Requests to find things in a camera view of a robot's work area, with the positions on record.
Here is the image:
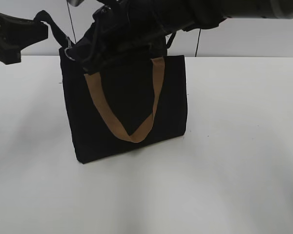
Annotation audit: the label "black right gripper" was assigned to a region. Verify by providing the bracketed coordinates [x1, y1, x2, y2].
[70, 4, 166, 74]

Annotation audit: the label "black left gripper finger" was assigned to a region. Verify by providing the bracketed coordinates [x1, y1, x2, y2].
[0, 13, 48, 65]

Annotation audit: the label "black zipper pull strap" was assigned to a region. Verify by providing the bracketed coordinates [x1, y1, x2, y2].
[33, 10, 76, 60]

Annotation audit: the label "black tote bag brown handles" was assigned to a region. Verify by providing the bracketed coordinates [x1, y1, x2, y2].
[59, 49, 188, 164]

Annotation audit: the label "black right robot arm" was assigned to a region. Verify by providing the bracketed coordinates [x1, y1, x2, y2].
[67, 0, 293, 74]

